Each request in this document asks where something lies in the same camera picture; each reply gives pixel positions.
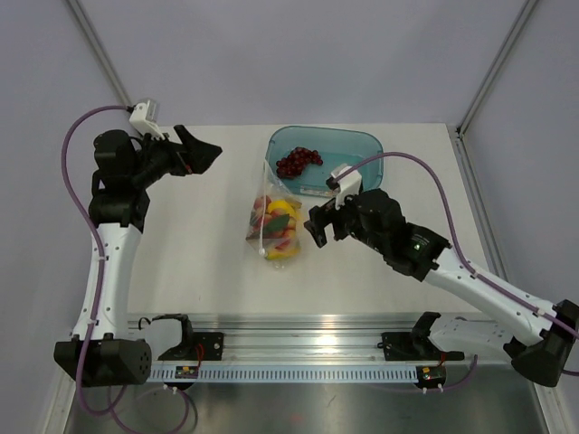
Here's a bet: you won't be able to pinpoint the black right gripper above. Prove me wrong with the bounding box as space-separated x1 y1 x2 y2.
305 187 388 255

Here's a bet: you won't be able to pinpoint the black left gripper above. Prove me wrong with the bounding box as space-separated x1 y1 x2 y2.
129 125 221 188

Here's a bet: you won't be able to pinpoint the red strawberries with leaves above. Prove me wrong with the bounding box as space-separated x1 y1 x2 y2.
245 194 301 258

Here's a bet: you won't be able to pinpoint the yellow lemon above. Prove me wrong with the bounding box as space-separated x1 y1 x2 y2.
266 200 298 220

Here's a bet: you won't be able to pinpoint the clear dotted zip bag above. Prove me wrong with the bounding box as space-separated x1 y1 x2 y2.
245 161 302 269

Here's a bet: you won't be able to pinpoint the yellow banana bunch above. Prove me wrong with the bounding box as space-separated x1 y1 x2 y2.
265 241 301 261

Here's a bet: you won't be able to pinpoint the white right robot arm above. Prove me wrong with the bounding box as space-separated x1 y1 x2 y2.
304 189 578 387

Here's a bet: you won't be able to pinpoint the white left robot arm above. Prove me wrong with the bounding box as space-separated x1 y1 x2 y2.
53 125 223 388

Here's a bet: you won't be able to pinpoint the dark red grape bunch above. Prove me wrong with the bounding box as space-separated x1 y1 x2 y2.
276 146 324 179

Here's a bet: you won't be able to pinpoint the teal plastic tray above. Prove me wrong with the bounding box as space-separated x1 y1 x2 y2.
264 125 385 200

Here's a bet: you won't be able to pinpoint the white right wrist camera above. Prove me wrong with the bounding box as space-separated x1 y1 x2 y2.
326 164 363 209

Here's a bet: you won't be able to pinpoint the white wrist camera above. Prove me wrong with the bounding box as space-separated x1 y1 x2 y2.
129 98 168 140
326 164 363 209

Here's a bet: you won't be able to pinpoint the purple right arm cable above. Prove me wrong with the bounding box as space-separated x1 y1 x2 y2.
325 151 579 394

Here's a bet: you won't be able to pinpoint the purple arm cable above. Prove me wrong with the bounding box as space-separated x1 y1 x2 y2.
325 151 579 394
61 104 191 433

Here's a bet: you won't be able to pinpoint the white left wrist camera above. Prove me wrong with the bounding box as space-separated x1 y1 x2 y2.
129 98 168 140

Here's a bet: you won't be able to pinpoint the aluminium mounting rail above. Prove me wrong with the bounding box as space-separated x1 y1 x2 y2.
126 314 503 363

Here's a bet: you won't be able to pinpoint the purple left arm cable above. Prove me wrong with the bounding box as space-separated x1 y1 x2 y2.
61 104 191 433

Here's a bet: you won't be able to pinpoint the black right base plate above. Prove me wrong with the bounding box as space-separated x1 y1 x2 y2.
376 332 465 362

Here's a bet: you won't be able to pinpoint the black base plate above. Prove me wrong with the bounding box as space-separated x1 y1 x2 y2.
157 332 224 362
376 332 465 362

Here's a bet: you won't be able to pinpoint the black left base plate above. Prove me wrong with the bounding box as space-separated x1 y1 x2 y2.
157 332 224 362

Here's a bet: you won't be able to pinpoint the left aluminium frame post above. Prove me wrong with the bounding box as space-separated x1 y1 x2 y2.
63 0 134 107

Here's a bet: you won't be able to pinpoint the aluminium frame post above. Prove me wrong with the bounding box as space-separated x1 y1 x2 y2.
456 0 542 140
63 0 134 107

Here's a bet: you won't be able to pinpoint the white slotted cable duct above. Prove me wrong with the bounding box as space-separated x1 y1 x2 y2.
147 363 418 383

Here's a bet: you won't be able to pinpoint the right aluminium frame post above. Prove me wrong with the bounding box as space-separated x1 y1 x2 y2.
456 0 542 140

